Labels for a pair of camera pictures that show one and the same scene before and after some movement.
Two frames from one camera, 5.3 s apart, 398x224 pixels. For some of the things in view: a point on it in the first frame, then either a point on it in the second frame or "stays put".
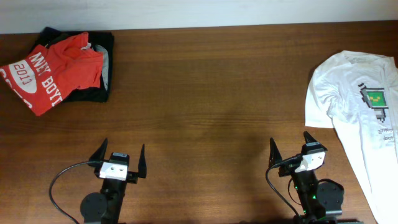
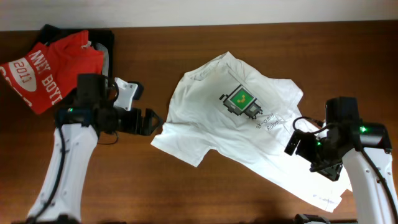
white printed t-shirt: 356,94 to 226,107
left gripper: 132,175 to 145,129
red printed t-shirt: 46,76 stays put
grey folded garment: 105,70 stays put
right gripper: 275,156 to 329,171
